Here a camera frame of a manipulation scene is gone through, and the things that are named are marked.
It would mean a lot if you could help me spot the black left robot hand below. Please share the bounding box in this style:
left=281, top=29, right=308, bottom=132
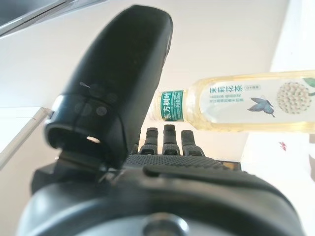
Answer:
left=17, top=4, right=306, bottom=236

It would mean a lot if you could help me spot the jasmine tea bottle green label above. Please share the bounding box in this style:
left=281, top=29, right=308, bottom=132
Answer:
left=148, top=70, right=315, bottom=135

